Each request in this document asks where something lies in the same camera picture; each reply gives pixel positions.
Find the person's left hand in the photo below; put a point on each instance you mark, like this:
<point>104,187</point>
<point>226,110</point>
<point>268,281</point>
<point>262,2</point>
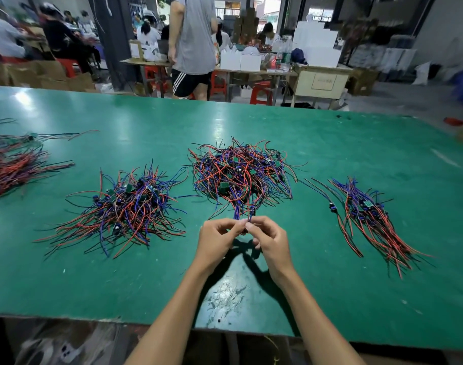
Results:
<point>216,243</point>

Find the person's right hand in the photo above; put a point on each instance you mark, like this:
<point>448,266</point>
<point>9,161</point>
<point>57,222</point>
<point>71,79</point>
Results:
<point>272,248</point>

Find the person's right forearm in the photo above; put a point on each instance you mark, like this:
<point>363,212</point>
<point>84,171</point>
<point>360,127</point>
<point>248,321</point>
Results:
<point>319,327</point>

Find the person's left forearm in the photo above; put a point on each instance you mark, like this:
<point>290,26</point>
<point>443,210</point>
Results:
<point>169,323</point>

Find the red plastic stool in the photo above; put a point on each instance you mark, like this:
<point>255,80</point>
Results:
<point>219,83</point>
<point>262,93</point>
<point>67,67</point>
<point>155,78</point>

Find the cream cabinet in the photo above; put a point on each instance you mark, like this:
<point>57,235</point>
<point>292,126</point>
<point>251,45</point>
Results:
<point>321,86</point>

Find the long wooden work table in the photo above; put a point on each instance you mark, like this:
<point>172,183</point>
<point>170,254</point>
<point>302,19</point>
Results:
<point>247,70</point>

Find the row of white containers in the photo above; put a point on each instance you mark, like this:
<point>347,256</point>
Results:
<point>240,61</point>

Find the brown cardboard box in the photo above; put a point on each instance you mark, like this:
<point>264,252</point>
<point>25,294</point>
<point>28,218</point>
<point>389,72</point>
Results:
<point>362,82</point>

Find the dark blue bag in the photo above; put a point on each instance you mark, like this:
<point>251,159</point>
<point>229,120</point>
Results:
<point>298,56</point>

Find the stack of white boxes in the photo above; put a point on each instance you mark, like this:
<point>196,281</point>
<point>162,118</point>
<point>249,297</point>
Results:
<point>317,43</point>

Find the small red floor object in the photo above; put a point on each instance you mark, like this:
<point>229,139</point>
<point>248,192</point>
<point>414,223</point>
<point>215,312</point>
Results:
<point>453,121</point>

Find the dark pillar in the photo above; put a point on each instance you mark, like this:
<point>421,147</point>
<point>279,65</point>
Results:
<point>114,38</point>

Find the row of cardboard boxes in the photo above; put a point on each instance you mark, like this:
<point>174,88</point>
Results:
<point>41,76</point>

